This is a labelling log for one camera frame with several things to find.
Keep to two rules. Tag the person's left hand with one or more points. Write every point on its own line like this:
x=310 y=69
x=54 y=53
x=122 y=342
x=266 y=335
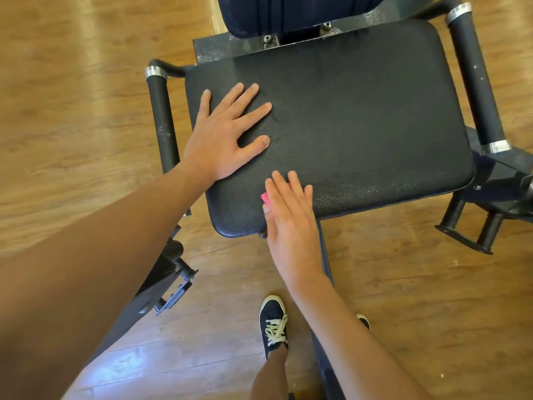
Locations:
x=218 y=141

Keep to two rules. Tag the person's left black shoe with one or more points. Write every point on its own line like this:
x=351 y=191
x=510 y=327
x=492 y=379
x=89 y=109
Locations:
x=273 y=325

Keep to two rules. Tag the person's right hand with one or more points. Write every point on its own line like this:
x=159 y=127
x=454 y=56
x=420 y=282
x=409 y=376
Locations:
x=293 y=233

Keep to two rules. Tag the person's black shoe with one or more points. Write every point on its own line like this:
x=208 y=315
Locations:
x=364 y=321
x=273 y=325

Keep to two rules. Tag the pink cleaning cloth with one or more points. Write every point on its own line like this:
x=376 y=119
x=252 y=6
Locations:
x=265 y=197

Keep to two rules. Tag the person's right forearm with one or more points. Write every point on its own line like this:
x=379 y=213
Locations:
x=350 y=354

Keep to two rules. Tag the person's right black shoe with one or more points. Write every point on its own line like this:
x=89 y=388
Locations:
x=364 y=321

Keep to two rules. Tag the person's left forearm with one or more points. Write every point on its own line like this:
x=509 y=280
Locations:
x=83 y=279

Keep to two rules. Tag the person's left leg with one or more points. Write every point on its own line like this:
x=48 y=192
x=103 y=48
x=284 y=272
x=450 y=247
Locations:
x=271 y=377

